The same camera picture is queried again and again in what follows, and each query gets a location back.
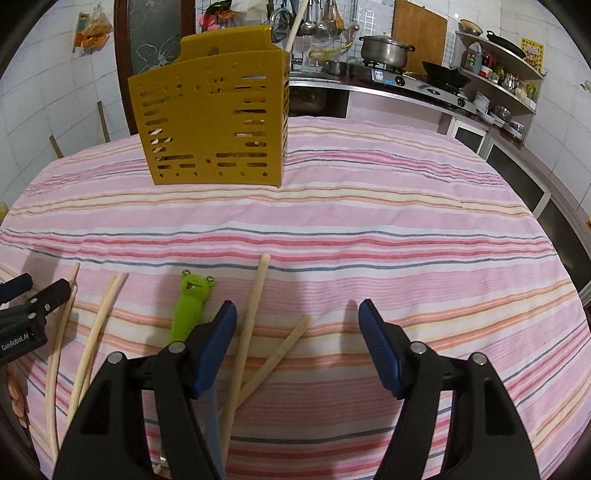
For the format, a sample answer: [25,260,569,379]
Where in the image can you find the light wooden chopstick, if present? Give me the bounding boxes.
[45,262,81,455]
[233,315,312,409]
[71,273,124,402]
[65,272,130,428]
[283,0,309,54]
[217,253,272,457]

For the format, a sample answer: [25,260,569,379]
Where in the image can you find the cooking oil bottle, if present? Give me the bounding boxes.
[464,41,483,72]

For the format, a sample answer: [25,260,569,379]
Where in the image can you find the green frog handle knife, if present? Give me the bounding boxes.
[157,269,227,480]

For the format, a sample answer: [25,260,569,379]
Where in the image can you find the steel gas stove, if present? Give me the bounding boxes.
[360,62,478,116]

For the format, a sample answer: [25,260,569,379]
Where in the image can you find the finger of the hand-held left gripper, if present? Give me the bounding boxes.
[0,273,34,308]
[21,279,74,324]

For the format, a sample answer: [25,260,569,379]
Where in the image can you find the pink striped tablecloth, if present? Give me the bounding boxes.
[0,115,591,480]

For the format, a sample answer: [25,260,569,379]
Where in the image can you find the steel kitchen sink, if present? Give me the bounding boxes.
[288,69,352,118]

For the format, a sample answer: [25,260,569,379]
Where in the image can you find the wooden cutting board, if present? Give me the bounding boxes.
[392,0,448,70]

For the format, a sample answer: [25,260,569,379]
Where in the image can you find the steel pot with lid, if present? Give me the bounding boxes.
[359,33,415,69]

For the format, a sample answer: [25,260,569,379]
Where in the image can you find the hanging clear plastic bag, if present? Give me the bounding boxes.
[73,4,114,56]

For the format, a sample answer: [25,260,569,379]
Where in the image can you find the dark wooden door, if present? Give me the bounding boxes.
[113,0,197,137]

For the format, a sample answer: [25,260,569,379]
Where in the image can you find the pink and orange hanging items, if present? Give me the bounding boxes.
[198,2,236,28]

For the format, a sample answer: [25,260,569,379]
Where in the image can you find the yellow perforated utensil holder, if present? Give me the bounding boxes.
[128,25,291,189]

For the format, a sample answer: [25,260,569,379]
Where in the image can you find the person's left hand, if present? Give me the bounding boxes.
[7,367,31,428]

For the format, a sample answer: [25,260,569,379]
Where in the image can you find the yellow wall poster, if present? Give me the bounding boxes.
[519,38,548,70]

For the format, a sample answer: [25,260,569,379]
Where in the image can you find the black wok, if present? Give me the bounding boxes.
[421,60,472,89]

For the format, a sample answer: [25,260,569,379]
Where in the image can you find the lower kitchen cabinet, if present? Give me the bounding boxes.
[450,115,591,282]

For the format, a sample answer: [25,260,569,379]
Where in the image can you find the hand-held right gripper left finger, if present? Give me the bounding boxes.
[52,300,238,480]

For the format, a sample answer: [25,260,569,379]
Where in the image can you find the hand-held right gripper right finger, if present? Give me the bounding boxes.
[358,298,541,480]

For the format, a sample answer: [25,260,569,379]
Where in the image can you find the wall shelf unit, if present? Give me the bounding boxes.
[455,30,546,144]

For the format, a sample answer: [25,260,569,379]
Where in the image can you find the black pan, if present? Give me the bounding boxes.
[485,30,527,58]

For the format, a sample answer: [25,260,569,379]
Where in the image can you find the row of hanging kitchen utensils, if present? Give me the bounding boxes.
[298,0,349,40]

